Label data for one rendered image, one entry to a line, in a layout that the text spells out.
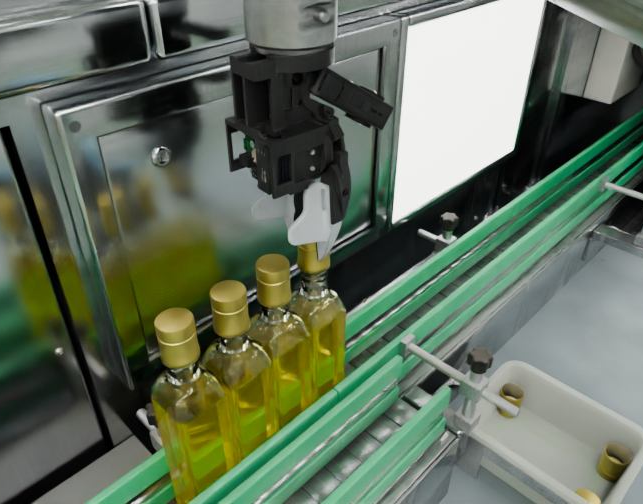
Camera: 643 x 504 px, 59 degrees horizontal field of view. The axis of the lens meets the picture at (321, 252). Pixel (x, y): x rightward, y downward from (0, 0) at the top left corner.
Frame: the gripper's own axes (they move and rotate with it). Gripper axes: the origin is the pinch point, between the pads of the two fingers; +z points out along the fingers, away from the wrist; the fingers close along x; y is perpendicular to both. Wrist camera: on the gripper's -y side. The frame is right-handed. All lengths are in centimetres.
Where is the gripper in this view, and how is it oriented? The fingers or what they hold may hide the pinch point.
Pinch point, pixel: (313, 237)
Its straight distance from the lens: 60.2
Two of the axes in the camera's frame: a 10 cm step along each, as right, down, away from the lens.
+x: 6.5, 4.3, -6.3
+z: 0.0, 8.2, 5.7
